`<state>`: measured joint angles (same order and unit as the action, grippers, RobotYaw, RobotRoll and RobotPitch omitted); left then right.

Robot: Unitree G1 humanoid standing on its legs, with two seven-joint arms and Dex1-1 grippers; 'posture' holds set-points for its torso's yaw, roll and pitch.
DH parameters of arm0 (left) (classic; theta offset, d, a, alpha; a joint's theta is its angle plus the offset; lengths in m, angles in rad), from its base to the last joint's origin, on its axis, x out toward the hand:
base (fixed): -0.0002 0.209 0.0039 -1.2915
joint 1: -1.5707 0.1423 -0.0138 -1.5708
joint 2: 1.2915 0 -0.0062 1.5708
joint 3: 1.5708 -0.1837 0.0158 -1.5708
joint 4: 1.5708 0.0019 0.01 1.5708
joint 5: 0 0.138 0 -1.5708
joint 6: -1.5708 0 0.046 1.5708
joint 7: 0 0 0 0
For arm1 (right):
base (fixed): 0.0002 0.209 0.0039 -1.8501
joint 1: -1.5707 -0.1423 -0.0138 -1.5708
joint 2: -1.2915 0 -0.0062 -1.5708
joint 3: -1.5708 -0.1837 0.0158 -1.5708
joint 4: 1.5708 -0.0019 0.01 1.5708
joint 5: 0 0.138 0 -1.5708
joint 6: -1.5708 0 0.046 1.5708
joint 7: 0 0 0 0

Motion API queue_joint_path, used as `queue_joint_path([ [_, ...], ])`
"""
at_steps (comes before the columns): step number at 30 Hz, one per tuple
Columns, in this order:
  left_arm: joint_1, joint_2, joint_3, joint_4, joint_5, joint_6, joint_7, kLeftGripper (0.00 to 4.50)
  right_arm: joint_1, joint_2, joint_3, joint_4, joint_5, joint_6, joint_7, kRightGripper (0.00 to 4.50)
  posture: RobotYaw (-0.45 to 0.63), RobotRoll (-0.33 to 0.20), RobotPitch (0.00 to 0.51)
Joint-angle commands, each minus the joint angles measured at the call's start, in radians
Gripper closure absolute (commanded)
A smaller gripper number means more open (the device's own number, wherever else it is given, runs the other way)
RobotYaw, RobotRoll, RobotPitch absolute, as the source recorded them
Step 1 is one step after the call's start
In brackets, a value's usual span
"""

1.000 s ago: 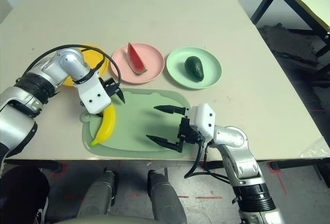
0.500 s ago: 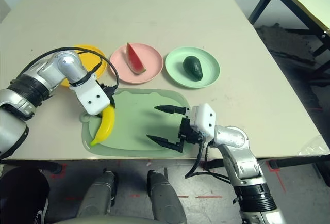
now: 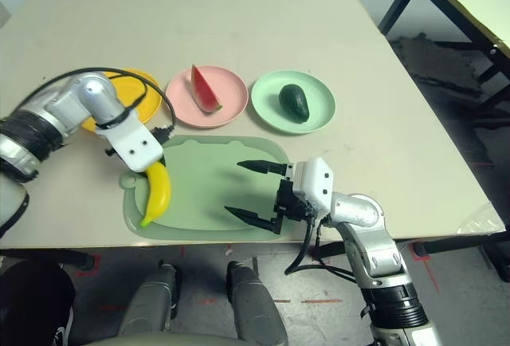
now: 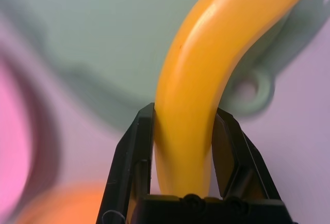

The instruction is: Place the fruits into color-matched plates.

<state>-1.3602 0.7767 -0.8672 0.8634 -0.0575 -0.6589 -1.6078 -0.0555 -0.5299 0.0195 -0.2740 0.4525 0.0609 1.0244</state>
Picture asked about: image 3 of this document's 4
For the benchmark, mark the grey left robot leg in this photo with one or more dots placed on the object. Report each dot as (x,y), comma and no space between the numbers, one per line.
(149,302)

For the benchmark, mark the grey right robot leg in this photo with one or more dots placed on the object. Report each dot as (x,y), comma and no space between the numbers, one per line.
(255,306)

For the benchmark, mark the black round stool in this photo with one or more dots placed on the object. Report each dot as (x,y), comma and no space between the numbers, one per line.
(32,302)

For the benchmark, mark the yellow toy banana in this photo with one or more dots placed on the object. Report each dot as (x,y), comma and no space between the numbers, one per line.
(159,190)

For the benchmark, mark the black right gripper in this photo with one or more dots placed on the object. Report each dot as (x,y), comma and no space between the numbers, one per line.
(293,206)

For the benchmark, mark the green cutting board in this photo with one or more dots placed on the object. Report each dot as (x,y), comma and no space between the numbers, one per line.
(203,190)

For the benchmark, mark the dark green toy avocado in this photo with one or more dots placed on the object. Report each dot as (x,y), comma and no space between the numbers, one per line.
(294,103)

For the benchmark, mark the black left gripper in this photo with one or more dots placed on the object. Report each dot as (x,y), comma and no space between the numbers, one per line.
(163,134)

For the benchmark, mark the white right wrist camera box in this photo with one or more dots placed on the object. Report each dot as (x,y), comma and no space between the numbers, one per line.
(315,180)

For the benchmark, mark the pink round plate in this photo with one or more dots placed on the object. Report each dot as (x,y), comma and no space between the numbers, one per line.
(231,99)

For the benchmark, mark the yellow round plate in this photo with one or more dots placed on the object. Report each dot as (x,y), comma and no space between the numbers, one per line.
(149,107)

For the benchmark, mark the grey robot leg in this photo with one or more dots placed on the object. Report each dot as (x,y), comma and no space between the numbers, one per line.
(255,306)
(149,302)

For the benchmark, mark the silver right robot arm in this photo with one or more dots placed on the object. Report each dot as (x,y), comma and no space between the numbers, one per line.
(370,242)

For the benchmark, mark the mint green round plate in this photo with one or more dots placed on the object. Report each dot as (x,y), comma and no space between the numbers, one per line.
(318,101)

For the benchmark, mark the grey robot torso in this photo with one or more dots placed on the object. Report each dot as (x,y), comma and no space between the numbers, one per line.
(179,340)

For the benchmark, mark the red toy watermelon slice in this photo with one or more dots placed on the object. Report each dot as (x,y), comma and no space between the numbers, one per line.
(203,91)

